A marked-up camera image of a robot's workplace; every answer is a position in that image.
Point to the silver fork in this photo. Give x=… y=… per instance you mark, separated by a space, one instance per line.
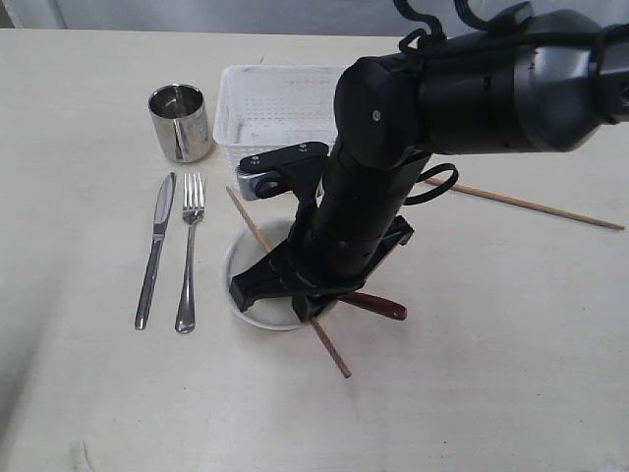
x=192 y=213

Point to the white perforated plastic basket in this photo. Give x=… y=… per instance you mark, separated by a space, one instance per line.
x=264 y=107

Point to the silver table knife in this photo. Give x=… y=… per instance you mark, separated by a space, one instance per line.
x=159 y=226

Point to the red-brown wooden spoon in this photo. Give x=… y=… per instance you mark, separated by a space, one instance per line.
x=377 y=305

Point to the shiny steel cup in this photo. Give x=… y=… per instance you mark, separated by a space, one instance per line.
x=179 y=119

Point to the beige ceramic bowl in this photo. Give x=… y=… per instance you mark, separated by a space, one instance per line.
x=273 y=314

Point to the brown wooden chopstick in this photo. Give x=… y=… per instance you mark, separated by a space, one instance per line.
x=486 y=195
x=315 y=324

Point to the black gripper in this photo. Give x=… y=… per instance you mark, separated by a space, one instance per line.
x=336 y=240

